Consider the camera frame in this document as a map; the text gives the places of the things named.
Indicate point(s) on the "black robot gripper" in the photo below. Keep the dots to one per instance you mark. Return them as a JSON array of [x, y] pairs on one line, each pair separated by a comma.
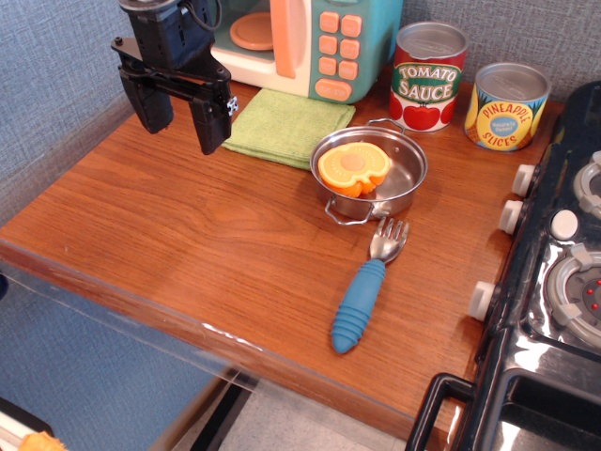
[[174, 39]]

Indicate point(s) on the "blue handled metal fork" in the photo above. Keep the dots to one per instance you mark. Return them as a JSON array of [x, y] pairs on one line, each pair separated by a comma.
[[355, 310]]

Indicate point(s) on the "green folded cloth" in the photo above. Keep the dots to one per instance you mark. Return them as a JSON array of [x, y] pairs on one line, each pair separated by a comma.
[[284, 128]]

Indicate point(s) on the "teal toy microwave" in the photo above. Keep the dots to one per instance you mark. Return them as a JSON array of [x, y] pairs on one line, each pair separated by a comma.
[[325, 50]]

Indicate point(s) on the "orange toy pepper half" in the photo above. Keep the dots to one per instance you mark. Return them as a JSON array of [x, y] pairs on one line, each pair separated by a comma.
[[354, 169]]

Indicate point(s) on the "small steel pan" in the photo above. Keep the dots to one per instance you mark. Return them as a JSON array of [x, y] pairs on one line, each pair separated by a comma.
[[394, 194]]

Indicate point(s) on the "tomato sauce can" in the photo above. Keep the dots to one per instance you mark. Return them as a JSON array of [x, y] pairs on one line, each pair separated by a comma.
[[427, 70]]

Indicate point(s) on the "pineapple slices can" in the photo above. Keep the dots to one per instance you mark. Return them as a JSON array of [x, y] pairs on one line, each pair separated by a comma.
[[506, 106]]

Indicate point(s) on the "orange object bottom left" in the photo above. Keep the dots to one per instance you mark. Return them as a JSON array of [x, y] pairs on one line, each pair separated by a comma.
[[41, 441]]

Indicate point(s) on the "black toy stove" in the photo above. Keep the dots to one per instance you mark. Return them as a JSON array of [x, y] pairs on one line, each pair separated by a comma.
[[537, 384]]

